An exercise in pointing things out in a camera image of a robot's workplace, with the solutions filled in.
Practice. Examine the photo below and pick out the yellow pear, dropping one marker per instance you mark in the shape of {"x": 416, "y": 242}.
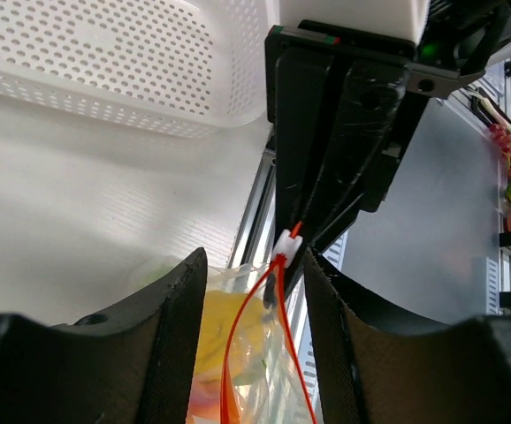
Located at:
{"x": 219, "y": 312}

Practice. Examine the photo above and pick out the white slotted cable duct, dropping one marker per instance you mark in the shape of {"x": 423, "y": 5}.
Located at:
{"x": 335, "y": 253}

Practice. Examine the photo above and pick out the orange peach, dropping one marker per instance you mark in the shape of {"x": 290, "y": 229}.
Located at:
{"x": 204, "y": 402}

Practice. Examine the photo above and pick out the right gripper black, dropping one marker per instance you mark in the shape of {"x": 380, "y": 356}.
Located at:
{"x": 330, "y": 122}

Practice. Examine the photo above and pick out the white perforated basket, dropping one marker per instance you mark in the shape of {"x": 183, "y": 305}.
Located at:
{"x": 183, "y": 68}

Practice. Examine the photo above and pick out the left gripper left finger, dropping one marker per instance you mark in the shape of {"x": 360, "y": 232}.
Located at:
{"x": 131, "y": 362}

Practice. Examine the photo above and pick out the clear zip top bag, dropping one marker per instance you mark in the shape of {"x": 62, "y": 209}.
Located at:
{"x": 283, "y": 254}

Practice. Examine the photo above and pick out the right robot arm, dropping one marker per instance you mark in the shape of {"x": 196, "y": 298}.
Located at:
{"x": 463, "y": 36}

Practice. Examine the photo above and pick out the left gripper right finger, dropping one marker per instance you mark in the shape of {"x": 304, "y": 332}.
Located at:
{"x": 380, "y": 363}

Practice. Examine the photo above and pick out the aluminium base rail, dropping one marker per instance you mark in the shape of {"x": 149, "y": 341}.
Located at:
{"x": 260, "y": 207}

